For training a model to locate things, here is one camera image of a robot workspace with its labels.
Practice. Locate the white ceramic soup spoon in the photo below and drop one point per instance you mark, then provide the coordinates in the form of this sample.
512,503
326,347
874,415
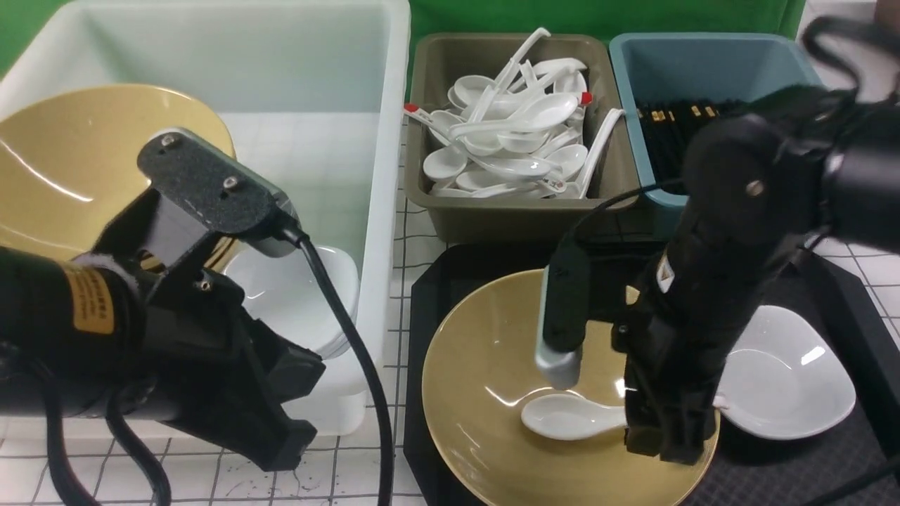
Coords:
568,417

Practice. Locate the blue chopstick bin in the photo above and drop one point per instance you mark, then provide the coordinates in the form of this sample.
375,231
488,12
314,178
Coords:
659,67

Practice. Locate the white square sauce dish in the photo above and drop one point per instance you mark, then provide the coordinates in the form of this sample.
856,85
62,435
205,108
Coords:
782,381

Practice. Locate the stack of tan bowls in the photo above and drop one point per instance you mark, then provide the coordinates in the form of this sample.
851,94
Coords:
69,162

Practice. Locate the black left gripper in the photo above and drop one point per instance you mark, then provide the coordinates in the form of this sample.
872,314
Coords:
195,359

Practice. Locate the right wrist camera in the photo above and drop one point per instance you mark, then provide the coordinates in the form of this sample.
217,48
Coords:
562,316

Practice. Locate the black plastic serving tray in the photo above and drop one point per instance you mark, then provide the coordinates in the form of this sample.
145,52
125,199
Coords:
745,470

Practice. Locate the green backdrop cloth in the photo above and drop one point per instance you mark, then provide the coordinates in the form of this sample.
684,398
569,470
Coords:
605,19

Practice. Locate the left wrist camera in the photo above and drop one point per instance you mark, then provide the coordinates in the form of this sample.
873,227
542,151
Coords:
218,191

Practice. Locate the large white plastic tub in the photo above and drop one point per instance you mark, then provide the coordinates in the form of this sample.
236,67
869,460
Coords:
311,92

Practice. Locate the olive green spoon bin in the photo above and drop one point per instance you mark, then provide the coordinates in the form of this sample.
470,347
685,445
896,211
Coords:
439,60

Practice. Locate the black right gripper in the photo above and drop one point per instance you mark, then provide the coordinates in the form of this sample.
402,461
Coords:
695,302

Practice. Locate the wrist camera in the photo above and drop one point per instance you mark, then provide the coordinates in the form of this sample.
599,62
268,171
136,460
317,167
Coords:
562,316
218,191

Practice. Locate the bundle of black chopsticks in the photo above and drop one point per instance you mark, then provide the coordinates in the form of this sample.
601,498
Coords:
669,126

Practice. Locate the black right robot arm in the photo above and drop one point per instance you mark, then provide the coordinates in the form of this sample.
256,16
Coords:
760,180

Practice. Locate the stack of white dishes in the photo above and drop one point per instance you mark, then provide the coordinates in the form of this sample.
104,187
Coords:
284,294

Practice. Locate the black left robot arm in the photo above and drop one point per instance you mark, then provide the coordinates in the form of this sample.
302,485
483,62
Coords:
57,314

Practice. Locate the pile of white spoons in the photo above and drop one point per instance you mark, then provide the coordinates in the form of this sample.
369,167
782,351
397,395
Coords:
518,134

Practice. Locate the tan noodle bowl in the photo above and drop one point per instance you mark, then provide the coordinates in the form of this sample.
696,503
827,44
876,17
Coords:
479,373

